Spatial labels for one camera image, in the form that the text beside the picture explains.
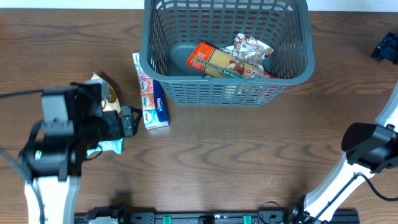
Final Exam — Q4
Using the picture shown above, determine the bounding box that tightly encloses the crumpled beige snack bag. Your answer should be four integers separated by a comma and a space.
91, 72, 121, 114

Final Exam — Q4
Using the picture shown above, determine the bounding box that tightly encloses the teal snack bar wrapper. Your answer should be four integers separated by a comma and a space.
86, 138, 124, 158

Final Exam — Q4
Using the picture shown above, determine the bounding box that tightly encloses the orange San Remo pasta pack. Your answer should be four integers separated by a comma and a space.
187, 42, 274, 78

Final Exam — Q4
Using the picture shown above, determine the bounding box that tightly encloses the white brown snack bag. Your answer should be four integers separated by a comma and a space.
221, 33, 274, 70

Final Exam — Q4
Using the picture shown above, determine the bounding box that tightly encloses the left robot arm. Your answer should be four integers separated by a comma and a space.
19, 106, 142, 223

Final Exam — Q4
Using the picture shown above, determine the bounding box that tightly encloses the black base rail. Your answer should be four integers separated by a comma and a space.
74, 205, 361, 224

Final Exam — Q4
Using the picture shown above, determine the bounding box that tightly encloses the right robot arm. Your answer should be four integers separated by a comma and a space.
289, 90, 397, 223

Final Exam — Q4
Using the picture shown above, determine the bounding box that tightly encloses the Kleenex tissue multipack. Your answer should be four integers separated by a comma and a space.
132, 52, 170, 130

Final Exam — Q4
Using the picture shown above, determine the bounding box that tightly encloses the grey plastic basket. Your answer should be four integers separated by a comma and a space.
140, 0, 315, 106

